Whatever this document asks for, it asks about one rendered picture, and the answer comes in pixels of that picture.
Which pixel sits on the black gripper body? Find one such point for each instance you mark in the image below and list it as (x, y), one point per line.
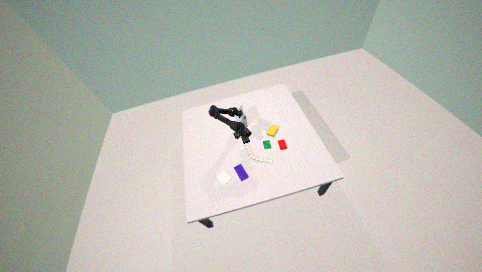
(245, 139)

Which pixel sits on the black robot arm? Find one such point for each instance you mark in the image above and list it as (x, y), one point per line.
(235, 126)

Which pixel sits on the yellow flat block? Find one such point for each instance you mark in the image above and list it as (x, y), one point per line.
(272, 130)

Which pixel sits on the green flat block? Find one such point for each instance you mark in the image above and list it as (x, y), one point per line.
(267, 144)

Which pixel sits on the red rectangular block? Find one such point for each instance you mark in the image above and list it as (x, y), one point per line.
(282, 144)

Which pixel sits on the white flat square tile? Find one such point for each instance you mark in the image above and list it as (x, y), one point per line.
(224, 178)

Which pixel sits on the purple flat block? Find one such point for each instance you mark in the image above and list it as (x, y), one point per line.
(241, 172)

